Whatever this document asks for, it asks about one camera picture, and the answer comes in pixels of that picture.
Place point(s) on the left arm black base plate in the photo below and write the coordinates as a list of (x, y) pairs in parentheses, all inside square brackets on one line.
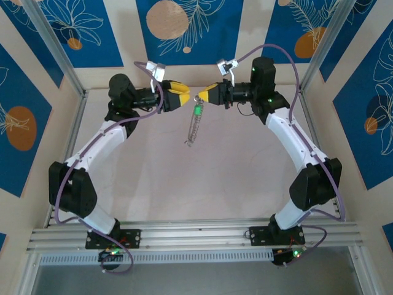
[(132, 237)]

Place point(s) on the aluminium frame leg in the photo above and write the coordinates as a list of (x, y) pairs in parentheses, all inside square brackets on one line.
[(363, 276), (29, 276)]

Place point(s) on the green capped key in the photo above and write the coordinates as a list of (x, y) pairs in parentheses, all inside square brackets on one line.
[(198, 110)]

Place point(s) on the aluminium table side rail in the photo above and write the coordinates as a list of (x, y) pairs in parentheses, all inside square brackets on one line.
[(311, 123), (70, 147)]

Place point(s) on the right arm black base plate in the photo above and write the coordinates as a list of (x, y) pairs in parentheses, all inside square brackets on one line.
[(261, 235)]

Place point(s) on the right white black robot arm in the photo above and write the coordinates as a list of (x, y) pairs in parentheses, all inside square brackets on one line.
[(285, 135)]

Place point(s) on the aluminium frame post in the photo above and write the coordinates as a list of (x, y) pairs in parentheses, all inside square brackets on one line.
[(326, 46), (54, 46)]

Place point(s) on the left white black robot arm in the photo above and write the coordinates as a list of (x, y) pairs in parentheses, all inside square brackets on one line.
[(104, 141)]

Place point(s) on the aluminium mounting rail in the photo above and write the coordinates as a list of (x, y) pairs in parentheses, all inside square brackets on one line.
[(196, 236)]

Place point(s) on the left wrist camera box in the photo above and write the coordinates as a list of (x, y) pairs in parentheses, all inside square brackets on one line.
[(158, 70)]

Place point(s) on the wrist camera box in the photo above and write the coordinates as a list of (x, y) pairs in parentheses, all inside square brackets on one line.
[(225, 66), (158, 70)]

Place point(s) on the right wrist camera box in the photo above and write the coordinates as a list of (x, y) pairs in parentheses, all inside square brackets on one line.
[(225, 66)]

